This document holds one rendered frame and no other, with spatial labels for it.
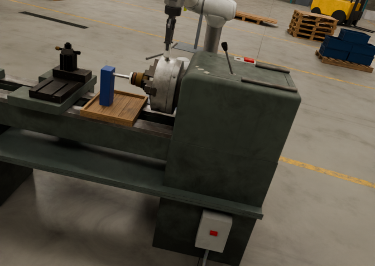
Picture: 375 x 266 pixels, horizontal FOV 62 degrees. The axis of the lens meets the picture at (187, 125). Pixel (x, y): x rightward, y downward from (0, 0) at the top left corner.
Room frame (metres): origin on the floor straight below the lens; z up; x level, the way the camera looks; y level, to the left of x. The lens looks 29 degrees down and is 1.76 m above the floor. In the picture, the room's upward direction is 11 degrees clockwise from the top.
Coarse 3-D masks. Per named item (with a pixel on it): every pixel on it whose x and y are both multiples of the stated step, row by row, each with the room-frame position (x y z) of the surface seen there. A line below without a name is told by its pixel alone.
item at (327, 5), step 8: (320, 0) 16.59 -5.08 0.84; (328, 0) 16.31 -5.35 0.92; (336, 0) 16.03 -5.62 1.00; (344, 0) 16.38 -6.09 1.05; (352, 0) 15.57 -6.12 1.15; (312, 8) 16.75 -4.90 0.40; (320, 8) 16.48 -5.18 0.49; (328, 8) 16.20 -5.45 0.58; (336, 8) 15.92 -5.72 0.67; (344, 8) 15.66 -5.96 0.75; (352, 8) 15.74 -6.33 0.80; (360, 8) 15.98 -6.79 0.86; (336, 16) 15.68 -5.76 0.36; (344, 16) 15.46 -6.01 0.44; (352, 16) 15.48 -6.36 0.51; (360, 16) 16.04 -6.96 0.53; (336, 24) 15.61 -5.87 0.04; (352, 24) 16.32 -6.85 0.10
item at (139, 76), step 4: (136, 72) 1.69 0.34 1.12; (140, 72) 1.69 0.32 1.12; (144, 72) 1.69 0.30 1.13; (132, 76) 1.66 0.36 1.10; (136, 76) 1.66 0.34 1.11; (140, 76) 1.66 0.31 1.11; (144, 76) 1.68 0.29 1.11; (148, 76) 1.69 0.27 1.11; (132, 80) 1.65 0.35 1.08; (136, 80) 1.65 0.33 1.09; (140, 80) 1.65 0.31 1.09; (132, 84) 1.66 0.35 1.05; (136, 84) 1.65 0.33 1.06; (140, 84) 1.64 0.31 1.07
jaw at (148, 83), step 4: (144, 80) 1.63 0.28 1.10; (148, 80) 1.65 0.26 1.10; (144, 84) 1.60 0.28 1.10; (148, 84) 1.58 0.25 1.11; (144, 88) 1.59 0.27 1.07; (148, 88) 1.55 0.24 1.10; (152, 88) 1.54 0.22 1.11; (148, 92) 1.55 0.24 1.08; (152, 92) 1.53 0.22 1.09; (156, 92) 1.53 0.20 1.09
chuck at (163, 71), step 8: (160, 64) 1.61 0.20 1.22; (168, 64) 1.62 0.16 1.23; (160, 72) 1.57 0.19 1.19; (168, 72) 1.58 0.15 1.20; (160, 80) 1.55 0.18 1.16; (168, 80) 1.55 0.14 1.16; (160, 88) 1.53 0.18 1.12; (168, 88) 1.53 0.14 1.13; (152, 96) 1.53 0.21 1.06; (160, 96) 1.53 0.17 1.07; (152, 104) 1.54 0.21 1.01; (160, 104) 1.54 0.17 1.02
